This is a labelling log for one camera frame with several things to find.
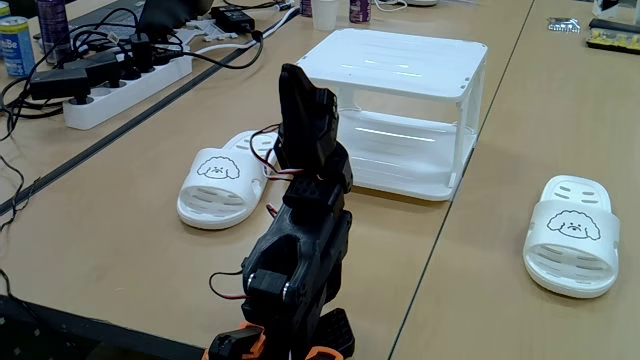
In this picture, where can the white rounded device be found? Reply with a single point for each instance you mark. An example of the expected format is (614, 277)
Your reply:
(421, 2)

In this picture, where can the black board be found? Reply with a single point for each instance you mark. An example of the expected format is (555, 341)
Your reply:
(50, 335)

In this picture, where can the dark purple drink can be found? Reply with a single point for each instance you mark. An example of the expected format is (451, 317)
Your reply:
(306, 7)
(360, 11)

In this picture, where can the tall purple drink can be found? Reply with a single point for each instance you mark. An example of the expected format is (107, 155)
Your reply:
(52, 25)

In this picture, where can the black power brick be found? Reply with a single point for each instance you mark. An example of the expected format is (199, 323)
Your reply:
(231, 19)

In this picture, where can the clear plastic box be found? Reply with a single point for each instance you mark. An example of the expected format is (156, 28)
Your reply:
(620, 9)

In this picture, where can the tall black plug adapter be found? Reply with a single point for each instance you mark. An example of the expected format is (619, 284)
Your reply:
(141, 52)

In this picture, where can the white power strip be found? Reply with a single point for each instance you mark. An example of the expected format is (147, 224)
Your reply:
(145, 87)

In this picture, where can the black block adapter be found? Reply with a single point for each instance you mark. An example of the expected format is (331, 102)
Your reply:
(97, 67)
(57, 82)

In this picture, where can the white two-tier shoe rack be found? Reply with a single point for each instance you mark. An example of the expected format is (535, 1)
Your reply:
(395, 60)

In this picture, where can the black yellow case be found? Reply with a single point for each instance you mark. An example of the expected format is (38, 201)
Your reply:
(615, 37)

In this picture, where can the white paper cup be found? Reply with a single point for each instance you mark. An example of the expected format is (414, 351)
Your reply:
(325, 15)

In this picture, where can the white dog-print slipper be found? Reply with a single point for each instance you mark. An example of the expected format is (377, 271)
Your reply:
(570, 260)
(220, 195)

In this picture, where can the blue drink can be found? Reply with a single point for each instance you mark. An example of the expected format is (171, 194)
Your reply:
(16, 50)

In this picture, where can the white printed plastic part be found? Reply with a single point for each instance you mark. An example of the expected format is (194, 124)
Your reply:
(215, 31)
(186, 37)

